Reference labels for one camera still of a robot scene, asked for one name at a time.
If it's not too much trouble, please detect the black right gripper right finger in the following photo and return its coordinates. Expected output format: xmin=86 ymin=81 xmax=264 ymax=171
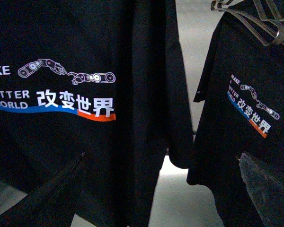
xmin=239 ymin=152 xmax=284 ymax=227

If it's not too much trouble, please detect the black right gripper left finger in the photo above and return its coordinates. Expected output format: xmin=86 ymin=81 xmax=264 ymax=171
xmin=0 ymin=153 xmax=85 ymax=227

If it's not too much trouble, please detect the black printed t-shirt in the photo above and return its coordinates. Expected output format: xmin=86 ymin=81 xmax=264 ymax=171
xmin=0 ymin=0 xmax=193 ymax=227
xmin=187 ymin=12 xmax=284 ymax=227

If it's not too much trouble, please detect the metal hanger on rack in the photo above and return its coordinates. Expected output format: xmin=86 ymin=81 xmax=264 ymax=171
xmin=211 ymin=0 xmax=284 ymax=46

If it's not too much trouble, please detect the black printed t-shirt on rack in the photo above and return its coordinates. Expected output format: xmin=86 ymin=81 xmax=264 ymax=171
xmin=187 ymin=12 xmax=284 ymax=227

